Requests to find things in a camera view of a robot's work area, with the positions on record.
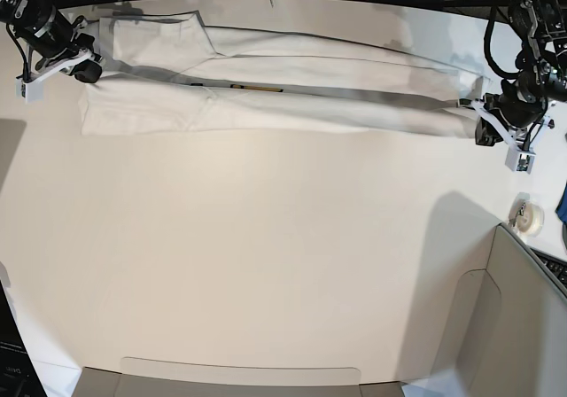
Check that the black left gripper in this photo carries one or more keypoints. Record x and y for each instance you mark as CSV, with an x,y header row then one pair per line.
x,y
511,113

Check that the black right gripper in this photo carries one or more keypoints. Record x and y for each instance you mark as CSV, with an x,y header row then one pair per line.
x,y
54,36

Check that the white t-shirt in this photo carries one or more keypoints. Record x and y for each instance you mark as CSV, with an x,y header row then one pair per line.
x,y
173,73

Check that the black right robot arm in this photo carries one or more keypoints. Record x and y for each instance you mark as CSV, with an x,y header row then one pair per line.
x,y
19,16

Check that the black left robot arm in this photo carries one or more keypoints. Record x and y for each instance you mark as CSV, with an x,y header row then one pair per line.
x,y
540,78

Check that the clear tape dispenser roll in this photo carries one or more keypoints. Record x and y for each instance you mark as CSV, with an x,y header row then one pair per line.
x,y
526,217

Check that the black computer keyboard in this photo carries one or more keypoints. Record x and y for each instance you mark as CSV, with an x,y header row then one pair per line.
x,y
552,270

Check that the beige cardboard box right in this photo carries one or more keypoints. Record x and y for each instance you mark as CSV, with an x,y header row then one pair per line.
x,y
505,334

